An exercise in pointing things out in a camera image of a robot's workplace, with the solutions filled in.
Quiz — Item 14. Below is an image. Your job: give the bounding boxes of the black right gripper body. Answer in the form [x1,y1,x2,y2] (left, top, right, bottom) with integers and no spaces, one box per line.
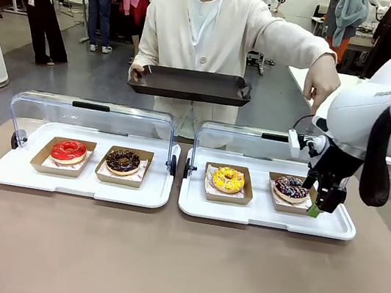
[303,134,367,195]

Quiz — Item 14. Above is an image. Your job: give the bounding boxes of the purple sprinkle donut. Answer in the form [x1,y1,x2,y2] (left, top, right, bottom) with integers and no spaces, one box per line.
[270,173,314,206]

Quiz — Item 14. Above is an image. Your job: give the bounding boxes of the brown cardboard donut tray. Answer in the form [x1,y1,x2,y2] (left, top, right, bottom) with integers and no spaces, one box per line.
[28,132,98,181]
[263,170,326,219]
[199,161,258,208]
[93,142,156,190]

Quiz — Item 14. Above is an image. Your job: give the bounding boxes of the dark brown serving tray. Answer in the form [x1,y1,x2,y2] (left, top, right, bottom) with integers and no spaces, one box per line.
[126,58,255,112]

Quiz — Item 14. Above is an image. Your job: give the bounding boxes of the red glazed donut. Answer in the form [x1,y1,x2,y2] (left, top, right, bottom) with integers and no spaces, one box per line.
[48,137,90,169]

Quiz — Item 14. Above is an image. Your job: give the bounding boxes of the person's left forearm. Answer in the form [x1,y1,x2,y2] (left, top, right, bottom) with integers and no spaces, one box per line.
[264,15,344,77]

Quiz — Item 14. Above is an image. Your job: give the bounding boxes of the person's right forearm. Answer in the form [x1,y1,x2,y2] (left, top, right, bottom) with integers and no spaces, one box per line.
[132,7,170,72]

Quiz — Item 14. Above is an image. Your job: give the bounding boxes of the yellow sprinkle donut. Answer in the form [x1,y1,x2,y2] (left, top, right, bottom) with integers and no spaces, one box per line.
[209,164,248,196]

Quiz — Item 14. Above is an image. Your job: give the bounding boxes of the person in orange trousers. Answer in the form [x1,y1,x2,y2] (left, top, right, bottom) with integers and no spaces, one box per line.
[318,0,373,66]

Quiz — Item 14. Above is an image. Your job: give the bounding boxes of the person torso cream cardigan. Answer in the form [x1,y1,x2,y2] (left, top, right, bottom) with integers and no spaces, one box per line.
[122,0,348,166]

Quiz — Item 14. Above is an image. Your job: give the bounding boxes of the chocolate sprinkle donut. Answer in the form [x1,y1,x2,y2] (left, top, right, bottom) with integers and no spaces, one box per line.
[103,145,143,179]

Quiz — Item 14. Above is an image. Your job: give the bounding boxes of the person's left hand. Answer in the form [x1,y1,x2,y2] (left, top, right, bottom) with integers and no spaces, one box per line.
[298,52,345,117]

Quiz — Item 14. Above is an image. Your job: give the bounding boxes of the person's right hand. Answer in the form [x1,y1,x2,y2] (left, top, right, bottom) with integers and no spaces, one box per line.
[127,61,148,84]

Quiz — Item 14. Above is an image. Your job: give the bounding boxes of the white display tray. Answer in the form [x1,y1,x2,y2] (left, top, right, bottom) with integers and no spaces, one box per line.
[0,113,183,213]
[175,144,367,244]

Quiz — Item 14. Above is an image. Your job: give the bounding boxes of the clear display lid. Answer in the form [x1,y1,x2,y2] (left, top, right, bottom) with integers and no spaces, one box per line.
[182,116,331,201]
[2,87,187,178]

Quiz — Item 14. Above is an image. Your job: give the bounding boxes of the large white table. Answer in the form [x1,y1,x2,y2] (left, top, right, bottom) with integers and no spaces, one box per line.
[274,64,391,166]

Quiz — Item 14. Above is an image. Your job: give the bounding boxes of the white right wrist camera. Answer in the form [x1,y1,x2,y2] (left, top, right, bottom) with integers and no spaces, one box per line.
[284,128,332,164]

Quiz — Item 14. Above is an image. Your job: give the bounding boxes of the thin black camera cable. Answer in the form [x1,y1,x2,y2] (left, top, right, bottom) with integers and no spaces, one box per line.
[291,111,317,135]

